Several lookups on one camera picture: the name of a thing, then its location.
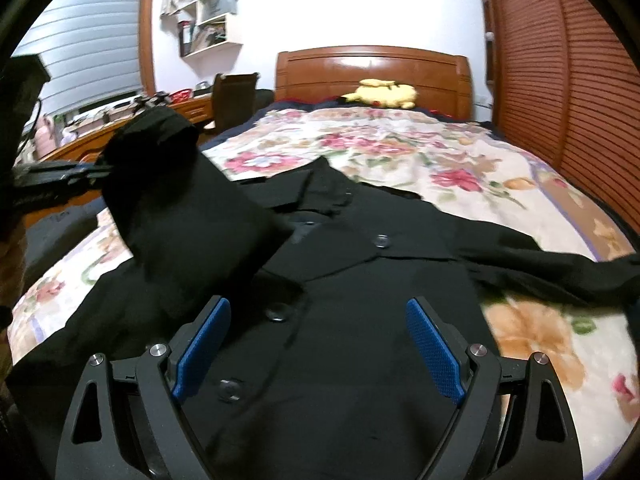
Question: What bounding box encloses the black double-breasted coat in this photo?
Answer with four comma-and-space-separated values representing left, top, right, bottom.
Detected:
6, 105, 640, 480

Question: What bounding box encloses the person's left hand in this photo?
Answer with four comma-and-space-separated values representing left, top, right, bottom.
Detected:
0, 220, 27, 308

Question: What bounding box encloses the folded dark grey garment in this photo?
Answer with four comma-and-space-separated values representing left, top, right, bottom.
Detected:
23, 197, 105, 292

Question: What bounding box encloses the grey window roller blind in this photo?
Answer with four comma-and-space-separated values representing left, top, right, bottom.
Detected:
14, 0, 142, 115

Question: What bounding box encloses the red basket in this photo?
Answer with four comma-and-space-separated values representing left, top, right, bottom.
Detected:
169, 88, 193, 104

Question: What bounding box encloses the wooden desk with cabinets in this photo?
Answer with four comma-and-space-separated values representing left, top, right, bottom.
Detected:
14, 94, 213, 170

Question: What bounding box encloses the dark brown desk chair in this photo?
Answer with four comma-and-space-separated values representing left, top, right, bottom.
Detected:
204, 73, 259, 134

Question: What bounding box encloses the floral bed blanket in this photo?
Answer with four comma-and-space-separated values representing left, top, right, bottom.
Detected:
9, 107, 639, 479

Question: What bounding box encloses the yellow Pikachu plush toy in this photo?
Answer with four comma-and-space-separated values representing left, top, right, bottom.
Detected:
342, 79, 418, 110

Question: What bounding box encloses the louvered wooden wardrobe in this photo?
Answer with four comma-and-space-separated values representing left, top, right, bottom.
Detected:
485, 0, 639, 229

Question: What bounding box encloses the wooden bed headboard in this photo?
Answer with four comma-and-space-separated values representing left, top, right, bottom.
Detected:
274, 46, 473, 120

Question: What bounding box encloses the white wall shelf unit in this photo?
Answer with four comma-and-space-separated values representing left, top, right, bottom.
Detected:
160, 0, 239, 58

